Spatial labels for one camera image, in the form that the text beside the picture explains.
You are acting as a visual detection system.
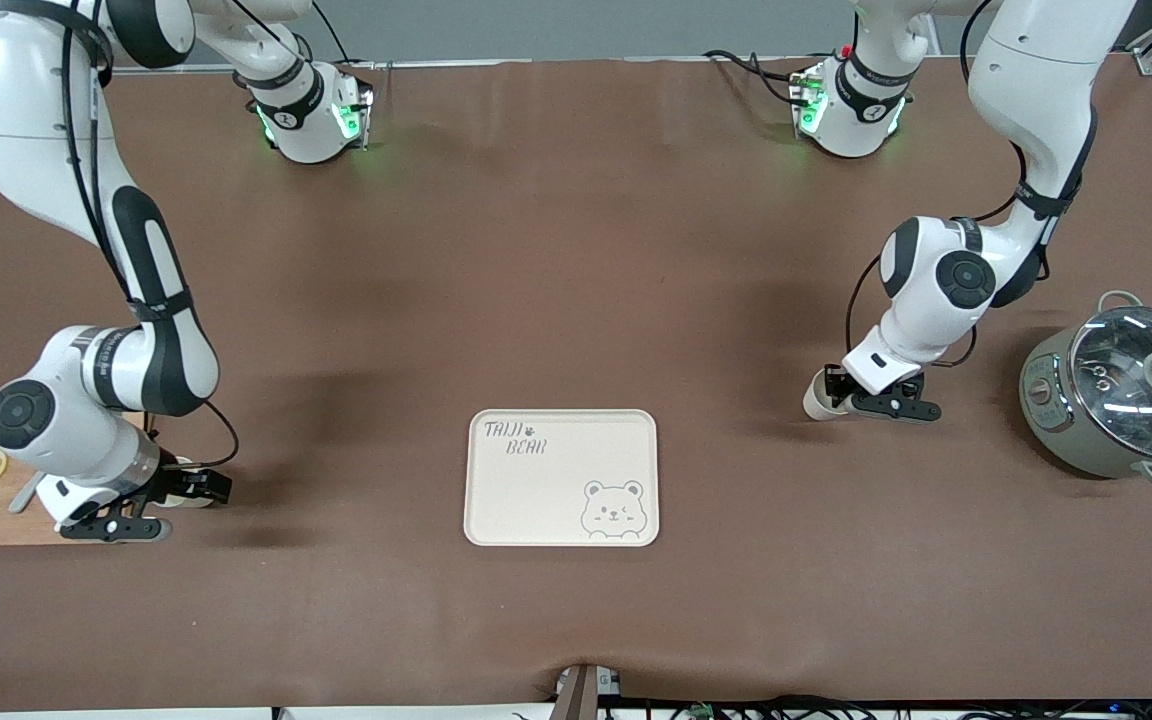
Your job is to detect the glass pot lid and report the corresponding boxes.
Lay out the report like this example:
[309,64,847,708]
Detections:
[1070,305,1152,463]

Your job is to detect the cream paper cup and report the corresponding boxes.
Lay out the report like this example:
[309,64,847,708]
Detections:
[802,368,852,422]

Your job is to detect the grey-green electric pot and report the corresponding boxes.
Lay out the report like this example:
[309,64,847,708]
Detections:
[1019,290,1152,490]

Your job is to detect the white plastic cup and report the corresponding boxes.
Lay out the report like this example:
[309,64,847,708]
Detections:
[158,456,215,510]

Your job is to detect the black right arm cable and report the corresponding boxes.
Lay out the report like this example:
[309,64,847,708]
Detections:
[56,0,240,473]

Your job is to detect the black base cable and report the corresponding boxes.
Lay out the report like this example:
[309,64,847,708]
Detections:
[702,48,809,107]
[308,0,355,65]

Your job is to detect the black left base cable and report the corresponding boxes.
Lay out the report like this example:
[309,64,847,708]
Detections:
[702,48,809,107]

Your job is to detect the cream bear print tray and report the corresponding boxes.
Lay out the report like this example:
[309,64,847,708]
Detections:
[463,408,659,548]

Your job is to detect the black right base cable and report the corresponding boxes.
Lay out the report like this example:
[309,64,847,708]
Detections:
[308,0,355,65]

